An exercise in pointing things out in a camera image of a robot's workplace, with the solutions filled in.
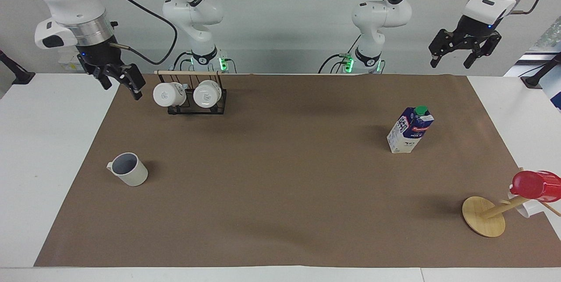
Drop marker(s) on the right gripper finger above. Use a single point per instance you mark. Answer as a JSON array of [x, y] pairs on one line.
[[104, 76], [133, 78]]

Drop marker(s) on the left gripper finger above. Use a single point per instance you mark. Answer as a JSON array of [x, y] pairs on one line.
[[440, 44], [488, 47]]

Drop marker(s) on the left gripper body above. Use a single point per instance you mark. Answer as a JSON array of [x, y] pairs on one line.
[[477, 31]]

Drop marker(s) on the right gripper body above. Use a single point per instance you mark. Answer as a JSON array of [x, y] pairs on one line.
[[98, 54]]

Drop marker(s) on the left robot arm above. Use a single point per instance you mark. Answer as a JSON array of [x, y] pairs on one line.
[[381, 14]]

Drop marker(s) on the blue and white milk carton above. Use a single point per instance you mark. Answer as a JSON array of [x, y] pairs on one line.
[[405, 135]]

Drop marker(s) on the red cup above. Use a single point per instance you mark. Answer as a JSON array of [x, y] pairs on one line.
[[534, 185]]

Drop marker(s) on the white cup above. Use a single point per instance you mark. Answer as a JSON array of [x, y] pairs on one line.
[[528, 208]]

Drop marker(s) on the white mug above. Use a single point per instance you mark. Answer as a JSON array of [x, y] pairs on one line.
[[166, 94], [206, 95]]

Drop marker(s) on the black stand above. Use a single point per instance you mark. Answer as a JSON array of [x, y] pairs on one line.
[[15, 73], [541, 73]]

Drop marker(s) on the grey mug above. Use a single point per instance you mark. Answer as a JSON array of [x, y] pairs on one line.
[[133, 174]]

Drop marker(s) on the wooden mug tree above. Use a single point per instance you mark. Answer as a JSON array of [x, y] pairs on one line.
[[482, 218]]

